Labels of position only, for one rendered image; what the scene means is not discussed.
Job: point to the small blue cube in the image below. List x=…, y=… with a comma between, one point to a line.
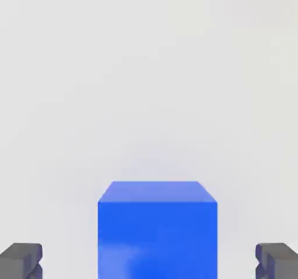
x=157, y=232

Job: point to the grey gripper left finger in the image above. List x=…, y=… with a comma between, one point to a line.
x=18, y=259

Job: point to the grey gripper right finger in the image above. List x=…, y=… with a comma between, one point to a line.
x=279, y=260

